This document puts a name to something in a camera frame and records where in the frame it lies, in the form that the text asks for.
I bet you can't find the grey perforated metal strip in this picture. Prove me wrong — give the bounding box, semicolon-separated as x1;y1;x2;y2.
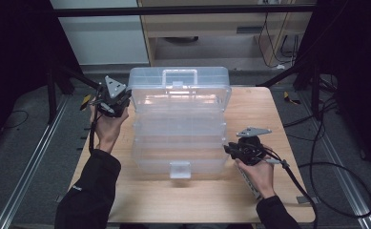
237;165;261;200

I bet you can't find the person's right hand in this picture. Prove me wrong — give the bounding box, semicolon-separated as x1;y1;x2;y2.
235;156;276;200

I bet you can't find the black cable under desk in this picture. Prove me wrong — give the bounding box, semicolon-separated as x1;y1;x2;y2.
258;11;281;69
279;32;302;59

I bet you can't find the flat round floor device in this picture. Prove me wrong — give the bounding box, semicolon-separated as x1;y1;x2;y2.
163;35;200;45

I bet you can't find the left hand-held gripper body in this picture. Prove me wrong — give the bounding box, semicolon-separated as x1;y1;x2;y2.
92;74;127;118

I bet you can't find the person's left hand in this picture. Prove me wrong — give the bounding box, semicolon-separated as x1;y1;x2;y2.
89;101;131;154

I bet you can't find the black metal stand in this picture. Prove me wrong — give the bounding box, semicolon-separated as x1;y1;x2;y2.
45;61;109;126
256;56;322;121

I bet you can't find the clear plastic storage box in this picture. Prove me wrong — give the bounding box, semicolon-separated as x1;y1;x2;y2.
127;66;233;180

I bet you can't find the light wooden desk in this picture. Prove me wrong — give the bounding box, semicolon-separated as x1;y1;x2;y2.
136;0;318;69

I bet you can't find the thin black floor cable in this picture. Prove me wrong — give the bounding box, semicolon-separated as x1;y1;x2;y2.
1;109;31;130

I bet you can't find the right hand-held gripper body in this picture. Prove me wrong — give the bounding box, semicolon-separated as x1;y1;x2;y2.
235;127;273;167

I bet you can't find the black curtain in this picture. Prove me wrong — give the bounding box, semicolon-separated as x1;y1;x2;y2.
296;0;371;177
0;0;83;154

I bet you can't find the white cabinet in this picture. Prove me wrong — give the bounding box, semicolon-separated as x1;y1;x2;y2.
50;0;150;67

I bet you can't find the yellow black tape strip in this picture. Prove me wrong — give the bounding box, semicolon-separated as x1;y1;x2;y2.
283;91;302;106
79;94;93;112

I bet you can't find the metal floor rail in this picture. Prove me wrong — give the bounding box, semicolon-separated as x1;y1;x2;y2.
299;91;371;229
0;94;71;229

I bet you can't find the black horizontal bar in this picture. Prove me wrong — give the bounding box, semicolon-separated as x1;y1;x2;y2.
52;4;317;18

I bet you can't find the long black floor cable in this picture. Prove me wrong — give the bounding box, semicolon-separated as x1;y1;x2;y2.
297;120;371;219

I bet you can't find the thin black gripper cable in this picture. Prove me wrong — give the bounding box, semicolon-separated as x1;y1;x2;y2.
88;97;100;155

